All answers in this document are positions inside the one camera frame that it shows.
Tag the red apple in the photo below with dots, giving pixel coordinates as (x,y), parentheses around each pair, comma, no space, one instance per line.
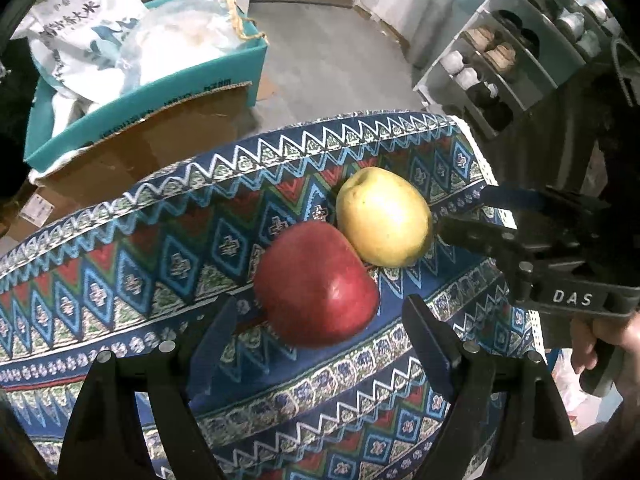
(315,285)

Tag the grey shoe rack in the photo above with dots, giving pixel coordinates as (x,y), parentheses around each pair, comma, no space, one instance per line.
(540,55)

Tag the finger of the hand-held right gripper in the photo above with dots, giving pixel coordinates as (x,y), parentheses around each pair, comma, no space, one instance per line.
(480,240)
(520,200)

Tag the brown cardboard box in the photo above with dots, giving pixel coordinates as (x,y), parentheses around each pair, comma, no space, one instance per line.
(125,155)

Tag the rows of shoes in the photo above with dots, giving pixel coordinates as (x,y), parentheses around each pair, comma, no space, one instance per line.
(495,50)

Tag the blue patterned tablecloth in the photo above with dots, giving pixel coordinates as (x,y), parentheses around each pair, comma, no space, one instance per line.
(150,240)

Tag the white printed rice bag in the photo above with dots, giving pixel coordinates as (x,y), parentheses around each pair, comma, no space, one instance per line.
(75,25)

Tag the dark cloth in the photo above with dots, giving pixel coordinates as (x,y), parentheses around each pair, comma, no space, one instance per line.
(12,110)

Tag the clear plastic bag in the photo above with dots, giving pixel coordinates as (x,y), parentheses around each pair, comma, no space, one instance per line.
(185,35)

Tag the white plastic bag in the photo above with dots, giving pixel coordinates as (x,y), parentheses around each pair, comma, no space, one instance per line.
(567,390)

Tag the teal cardboard box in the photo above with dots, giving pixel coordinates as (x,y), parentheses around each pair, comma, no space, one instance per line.
(150,110)

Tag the yellow apple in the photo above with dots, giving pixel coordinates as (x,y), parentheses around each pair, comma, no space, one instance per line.
(385,220)

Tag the person's right hand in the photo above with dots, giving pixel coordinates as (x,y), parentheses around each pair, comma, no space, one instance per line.
(585,340)

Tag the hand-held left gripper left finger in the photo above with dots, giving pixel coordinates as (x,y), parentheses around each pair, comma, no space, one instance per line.
(215,347)

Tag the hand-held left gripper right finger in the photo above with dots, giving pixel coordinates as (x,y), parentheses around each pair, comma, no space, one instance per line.
(427,340)

